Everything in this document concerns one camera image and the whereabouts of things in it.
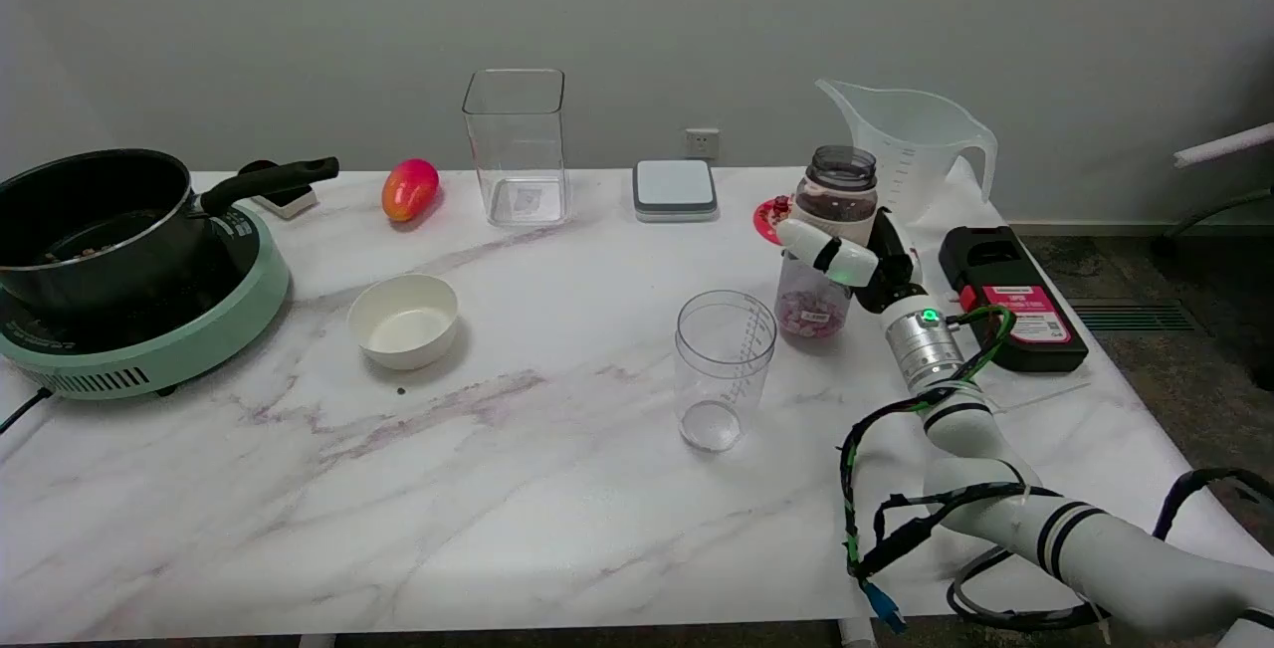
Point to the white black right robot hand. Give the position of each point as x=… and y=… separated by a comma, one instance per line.
x=898, y=270

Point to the clear jar with brown label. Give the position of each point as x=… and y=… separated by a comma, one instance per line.
x=838, y=198

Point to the pink white candy pieces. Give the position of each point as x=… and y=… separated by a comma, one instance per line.
x=811, y=315

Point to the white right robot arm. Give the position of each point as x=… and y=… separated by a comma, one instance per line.
x=1115, y=553

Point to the round transparent measuring cup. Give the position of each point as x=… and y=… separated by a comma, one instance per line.
x=724, y=369

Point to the black device with pink label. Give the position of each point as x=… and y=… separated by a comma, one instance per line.
x=1015, y=305

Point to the translucent plastic measuring jug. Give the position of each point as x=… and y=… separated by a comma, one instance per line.
x=911, y=145

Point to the red jar lid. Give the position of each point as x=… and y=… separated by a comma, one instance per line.
x=768, y=220

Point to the floor vent grille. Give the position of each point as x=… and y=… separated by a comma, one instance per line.
x=1130, y=316

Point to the white padded bar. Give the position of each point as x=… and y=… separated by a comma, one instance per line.
x=1224, y=144

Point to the white table leg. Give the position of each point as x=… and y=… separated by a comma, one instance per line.
x=317, y=641
x=856, y=633

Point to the square transparent container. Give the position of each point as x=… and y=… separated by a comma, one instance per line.
x=516, y=145

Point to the red yellow mango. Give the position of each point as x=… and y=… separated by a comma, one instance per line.
x=409, y=189

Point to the white ceramic bowl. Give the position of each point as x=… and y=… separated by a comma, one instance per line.
x=403, y=322

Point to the white black power adapter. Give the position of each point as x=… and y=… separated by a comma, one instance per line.
x=289, y=198

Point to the green induction cooker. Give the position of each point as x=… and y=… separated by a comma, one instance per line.
x=199, y=324

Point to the white wall socket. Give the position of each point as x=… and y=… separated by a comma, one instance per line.
x=702, y=142

